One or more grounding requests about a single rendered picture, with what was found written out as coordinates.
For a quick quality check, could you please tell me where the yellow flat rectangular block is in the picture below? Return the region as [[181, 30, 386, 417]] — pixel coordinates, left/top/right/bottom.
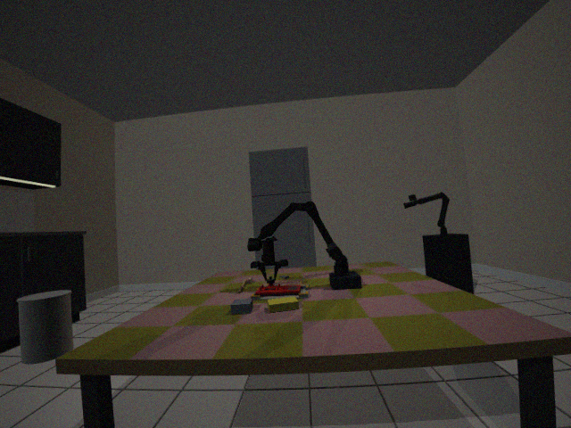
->
[[267, 296, 299, 313]]

